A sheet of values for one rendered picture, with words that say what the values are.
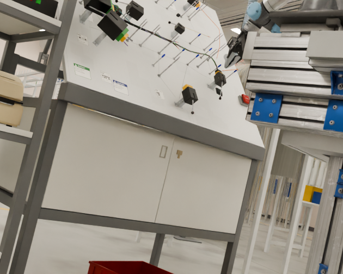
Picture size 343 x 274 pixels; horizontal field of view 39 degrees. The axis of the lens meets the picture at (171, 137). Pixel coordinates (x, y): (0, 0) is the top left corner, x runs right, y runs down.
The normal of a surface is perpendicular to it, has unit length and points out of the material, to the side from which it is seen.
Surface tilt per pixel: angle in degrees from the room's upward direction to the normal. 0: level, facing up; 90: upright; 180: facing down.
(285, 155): 90
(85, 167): 90
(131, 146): 90
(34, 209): 90
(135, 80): 53
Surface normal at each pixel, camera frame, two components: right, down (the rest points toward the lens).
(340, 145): -0.60, -0.20
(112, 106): 0.65, 0.10
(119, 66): 0.66, -0.51
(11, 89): 0.72, -0.20
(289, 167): -0.83, -0.23
